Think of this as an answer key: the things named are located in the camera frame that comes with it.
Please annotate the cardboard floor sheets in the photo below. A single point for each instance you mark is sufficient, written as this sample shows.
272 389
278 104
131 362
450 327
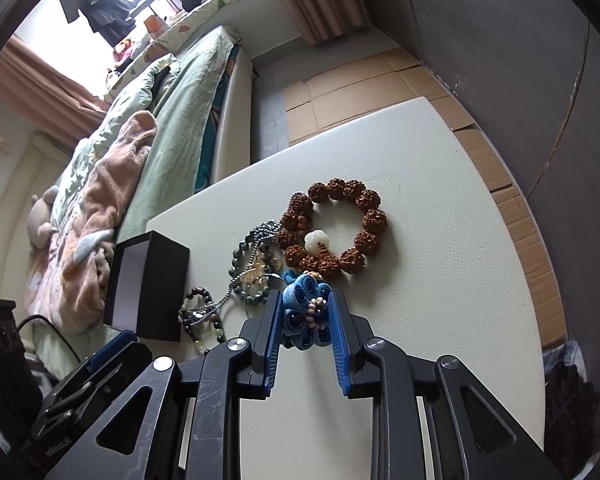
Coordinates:
355 85

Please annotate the pink curtain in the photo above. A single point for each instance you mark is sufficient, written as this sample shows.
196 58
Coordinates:
320 0
35 85

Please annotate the black jewelry box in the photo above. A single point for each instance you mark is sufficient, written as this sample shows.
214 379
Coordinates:
165 285

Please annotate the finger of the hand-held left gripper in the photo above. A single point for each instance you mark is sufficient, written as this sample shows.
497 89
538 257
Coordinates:
111 347

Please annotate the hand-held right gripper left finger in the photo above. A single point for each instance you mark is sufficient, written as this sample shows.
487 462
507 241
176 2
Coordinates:
271 350

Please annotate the beige plush toy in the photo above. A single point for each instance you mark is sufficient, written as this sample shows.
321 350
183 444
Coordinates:
40 220

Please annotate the light green floral quilt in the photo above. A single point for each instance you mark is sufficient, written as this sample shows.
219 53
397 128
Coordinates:
125 105

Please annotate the printed window seat cushion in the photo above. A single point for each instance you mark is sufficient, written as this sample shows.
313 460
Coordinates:
205 10

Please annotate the pink fleece blanket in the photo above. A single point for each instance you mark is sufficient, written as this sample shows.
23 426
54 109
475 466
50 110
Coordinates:
105 185

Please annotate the hanging dark clothes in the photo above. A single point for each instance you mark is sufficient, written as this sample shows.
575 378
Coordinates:
105 5

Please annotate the orange and white carton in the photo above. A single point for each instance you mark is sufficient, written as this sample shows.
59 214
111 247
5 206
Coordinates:
153 22

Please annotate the white bed frame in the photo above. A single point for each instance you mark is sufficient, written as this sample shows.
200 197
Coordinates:
235 110

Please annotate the black trash bag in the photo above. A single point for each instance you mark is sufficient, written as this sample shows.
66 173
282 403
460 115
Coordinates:
570 410

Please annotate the green bed sheet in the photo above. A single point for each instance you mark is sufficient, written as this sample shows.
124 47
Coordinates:
180 150

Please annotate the black device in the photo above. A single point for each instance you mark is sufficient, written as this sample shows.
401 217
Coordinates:
0 340

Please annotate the grey floor mat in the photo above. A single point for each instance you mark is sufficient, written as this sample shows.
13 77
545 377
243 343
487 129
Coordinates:
270 120

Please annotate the teal patterned mattress cover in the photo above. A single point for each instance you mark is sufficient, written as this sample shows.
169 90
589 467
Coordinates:
210 145

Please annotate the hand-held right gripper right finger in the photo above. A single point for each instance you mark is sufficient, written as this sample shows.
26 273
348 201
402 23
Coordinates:
341 350

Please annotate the pink toy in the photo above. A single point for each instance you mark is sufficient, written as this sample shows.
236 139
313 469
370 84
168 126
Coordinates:
123 49

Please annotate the blue fabric flower hair clip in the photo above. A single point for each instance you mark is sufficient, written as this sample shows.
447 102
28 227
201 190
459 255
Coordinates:
295 300

